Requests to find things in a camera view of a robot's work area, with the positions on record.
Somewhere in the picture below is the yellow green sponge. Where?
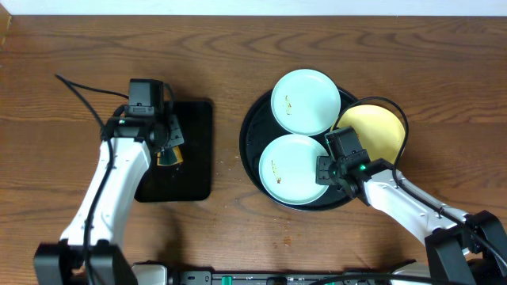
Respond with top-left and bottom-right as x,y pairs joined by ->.
156,146 -> 184,166

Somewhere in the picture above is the yellow plate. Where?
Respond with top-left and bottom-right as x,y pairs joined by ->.
337,104 -> 406,164

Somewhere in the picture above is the light blue plate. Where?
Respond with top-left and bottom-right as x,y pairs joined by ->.
259,134 -> 328,205
270,69 -> 341,136

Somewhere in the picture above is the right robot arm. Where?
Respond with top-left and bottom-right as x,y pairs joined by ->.
316,153 -> 506,284

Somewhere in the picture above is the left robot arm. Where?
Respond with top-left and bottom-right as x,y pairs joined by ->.
33,115 -> 183,284

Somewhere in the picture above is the black rectangular tray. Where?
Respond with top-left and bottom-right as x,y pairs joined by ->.
135,101 -> 213,203

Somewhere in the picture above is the black round tray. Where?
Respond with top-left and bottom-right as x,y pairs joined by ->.
239,89 -> 353,212

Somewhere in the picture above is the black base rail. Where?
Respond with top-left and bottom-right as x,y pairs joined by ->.
130,260 -> 436,285

